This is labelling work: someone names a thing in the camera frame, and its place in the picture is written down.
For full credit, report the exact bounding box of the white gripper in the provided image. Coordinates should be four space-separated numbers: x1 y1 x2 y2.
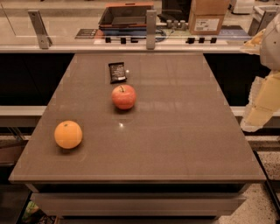
240 13 280 132

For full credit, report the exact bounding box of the open dark tray box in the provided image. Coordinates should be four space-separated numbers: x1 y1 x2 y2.
99 2 154 30

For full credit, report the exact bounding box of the red apple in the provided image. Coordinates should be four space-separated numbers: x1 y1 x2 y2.
111 85 137 109

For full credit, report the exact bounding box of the metal glass bracket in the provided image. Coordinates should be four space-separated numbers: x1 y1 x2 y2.
146 10 157 50
28 10 53 49
248 10 277 36

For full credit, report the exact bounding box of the black snack packet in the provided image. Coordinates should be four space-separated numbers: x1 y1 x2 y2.
108 62 127 83

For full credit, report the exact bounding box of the glass barrier panel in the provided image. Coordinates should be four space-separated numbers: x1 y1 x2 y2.
0 0 280 47

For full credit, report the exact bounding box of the cardboard box with label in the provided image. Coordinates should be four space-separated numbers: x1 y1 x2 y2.
188 0 229 35

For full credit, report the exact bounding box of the left metal glass bracket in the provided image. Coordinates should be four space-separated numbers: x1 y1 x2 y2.
28 10 53 49

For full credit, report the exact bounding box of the orange fruit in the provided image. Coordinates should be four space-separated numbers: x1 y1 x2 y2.
54 121 82 149

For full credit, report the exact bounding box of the middle metal glass bracket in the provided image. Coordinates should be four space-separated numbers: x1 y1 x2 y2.
146 10 157 50

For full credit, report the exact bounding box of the right metal glass bracket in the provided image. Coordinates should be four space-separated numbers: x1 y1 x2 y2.
248 10 277 36

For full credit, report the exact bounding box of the brown table with drawers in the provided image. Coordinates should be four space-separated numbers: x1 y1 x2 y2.
10 52 265 223

